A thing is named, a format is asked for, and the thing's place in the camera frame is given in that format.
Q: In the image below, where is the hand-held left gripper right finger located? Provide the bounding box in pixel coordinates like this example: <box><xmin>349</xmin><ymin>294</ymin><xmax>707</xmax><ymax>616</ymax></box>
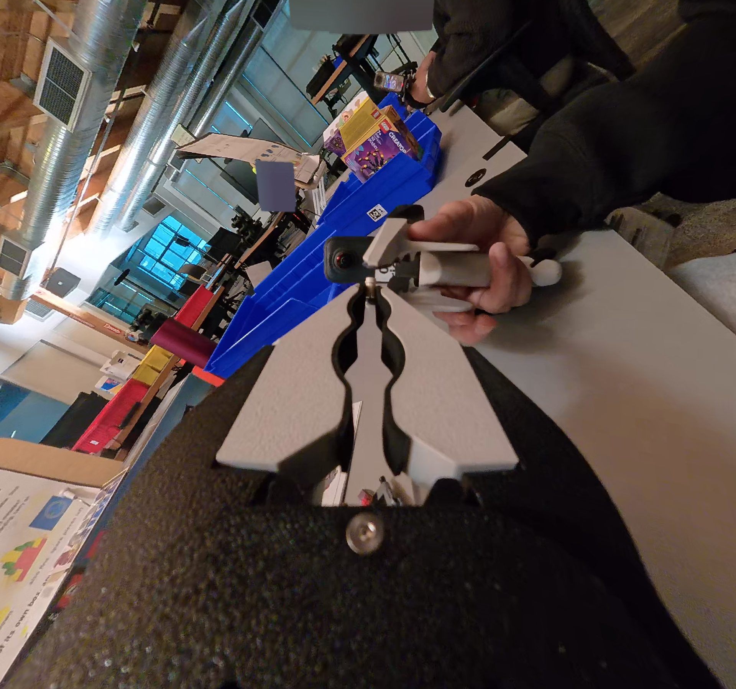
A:
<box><xmin>374</xmin><ymin>288</ymin><xmax>519</xmax><ymax>506</ymax></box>

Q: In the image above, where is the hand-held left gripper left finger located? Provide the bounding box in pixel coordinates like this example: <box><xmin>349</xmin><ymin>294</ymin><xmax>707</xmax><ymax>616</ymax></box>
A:
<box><xmin>216</xmin><ymin>288</ymin><xmax>367</xmax><ymax>507</ymax></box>

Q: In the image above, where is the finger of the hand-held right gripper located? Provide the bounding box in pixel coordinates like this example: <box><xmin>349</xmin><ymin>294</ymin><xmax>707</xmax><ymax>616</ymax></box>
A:
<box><xmin>381</xmin><ymin>290</ymin><xmax>465</xmax><ymax>331</ymax></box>
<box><xmin>367</xmin><ymin>218</ymin><xmax>414</xmax><ymax>270</ymax></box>

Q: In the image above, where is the person's right forearm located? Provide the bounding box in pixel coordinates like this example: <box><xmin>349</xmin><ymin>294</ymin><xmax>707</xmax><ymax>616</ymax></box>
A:
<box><xmin>471</xmin><ymin>0</ymin><xmax>736</xmax><ymax>248</ymax></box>

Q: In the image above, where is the pile of loose lego pieces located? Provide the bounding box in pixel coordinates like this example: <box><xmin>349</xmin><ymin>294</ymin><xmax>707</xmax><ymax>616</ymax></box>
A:
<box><xmin>358</xmin><ymin>475</ymin><xmax>406</xmax><ymax>507</ymax></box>

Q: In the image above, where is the person's right hand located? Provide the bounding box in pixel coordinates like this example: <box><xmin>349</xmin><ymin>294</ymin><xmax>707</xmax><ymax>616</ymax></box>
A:
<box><xmin>409</xmin><ymin>195</ymin><xmax>532</xmax><ymax>348</ymax></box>

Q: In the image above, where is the blue plastic bin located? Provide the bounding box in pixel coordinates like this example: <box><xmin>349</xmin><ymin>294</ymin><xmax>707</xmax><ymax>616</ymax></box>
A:
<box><xmin>204</xmin><ymin>206</ymin><xmax>406</xmax><ymax>386</ymax></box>

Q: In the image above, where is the purple toy box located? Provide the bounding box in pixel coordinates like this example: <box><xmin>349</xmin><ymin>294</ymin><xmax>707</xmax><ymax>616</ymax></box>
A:
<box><xmin>341</xmin><ymin>104</ymin><xmax>425</xmax><ymax>181</ymax></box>

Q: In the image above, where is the maroon cylinder container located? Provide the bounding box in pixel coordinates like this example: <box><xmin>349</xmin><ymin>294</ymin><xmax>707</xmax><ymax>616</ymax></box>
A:
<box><xmin>151</xmin><ymin>318</ymin><xmax>219</xmax><ymax>369</ymax></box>

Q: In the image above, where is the yellow storage bin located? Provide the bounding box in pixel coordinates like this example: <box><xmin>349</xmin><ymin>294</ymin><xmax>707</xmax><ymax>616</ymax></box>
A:
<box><xmin>131</xmin><ymin>344</ymin><xmax>176</xmax><ymax>386</ymax></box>

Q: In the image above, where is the wooden easel sign board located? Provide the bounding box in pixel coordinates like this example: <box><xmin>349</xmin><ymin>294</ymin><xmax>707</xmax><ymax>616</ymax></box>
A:
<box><xmin>174</xmin><ymin>131</ymin><xmax>325</xmax><ymax>187</ymax></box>

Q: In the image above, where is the red storage bin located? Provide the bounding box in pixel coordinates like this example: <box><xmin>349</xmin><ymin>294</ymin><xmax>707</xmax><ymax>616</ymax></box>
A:
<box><xmin>72</xmin><ymin>379</ymin><xmax>151</xmax><ymax>459</ymax></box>

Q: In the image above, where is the black ceiling speaker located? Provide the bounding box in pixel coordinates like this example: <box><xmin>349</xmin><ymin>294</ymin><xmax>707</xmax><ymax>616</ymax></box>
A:
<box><xmin>45</xmin><ymin>266</ymin><xmax>81</xmax><ymax>298</ymax></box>

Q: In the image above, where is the cardboard box printed sheet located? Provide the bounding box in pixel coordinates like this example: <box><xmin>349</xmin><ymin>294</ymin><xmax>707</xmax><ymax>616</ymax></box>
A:
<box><xmin>0</xmin><ymin>438</ymin><xmax>128</xmax><ymax>669</ymax></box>

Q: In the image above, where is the white ceiling vent grille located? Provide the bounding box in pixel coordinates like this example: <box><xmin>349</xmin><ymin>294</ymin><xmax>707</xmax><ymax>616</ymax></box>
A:
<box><xmin>33</xmin><ymin>35</ymin><xmax>94</xmax><ymax>130</ymax></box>
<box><xmin>0</xmin><ymin>235</ymin><xmax>32</xmax><ymax>300</ymax></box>

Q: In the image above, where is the narrow silver ventilation duct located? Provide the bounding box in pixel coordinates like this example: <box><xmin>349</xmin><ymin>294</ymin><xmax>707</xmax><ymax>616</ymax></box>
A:
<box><xmin>86</xmin><ymin>0</ymin><xmax>288</xmax><ymax>236</ymax></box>

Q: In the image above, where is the wide silver ventilation duct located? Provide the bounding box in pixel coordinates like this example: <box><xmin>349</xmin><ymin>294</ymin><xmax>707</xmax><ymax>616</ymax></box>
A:
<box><xmin>0</xmin><ymin>0</ymin><xmax>168</xmax><ymax>302</ymax></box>

